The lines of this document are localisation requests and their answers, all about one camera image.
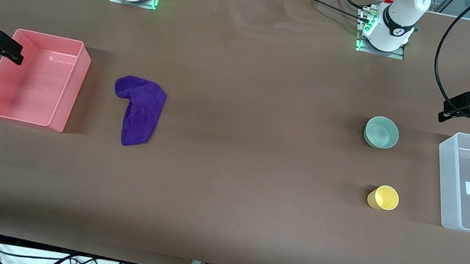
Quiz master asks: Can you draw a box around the pink plastic bin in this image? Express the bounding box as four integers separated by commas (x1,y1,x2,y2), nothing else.
0,25,96,137

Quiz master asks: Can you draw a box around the table cover sheet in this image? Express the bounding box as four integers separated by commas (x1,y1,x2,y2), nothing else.
0,0,470,264

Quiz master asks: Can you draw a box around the yellow plastic cup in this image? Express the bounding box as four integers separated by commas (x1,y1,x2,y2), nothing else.
365,183,401,213

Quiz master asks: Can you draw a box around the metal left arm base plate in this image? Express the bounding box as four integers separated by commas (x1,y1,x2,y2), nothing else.
354,9,412,61

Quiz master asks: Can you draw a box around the purple cloth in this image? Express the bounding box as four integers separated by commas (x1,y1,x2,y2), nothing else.
105,73,170,152

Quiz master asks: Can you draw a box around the pale green bowl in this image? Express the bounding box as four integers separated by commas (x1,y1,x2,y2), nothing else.
361,114,402,153

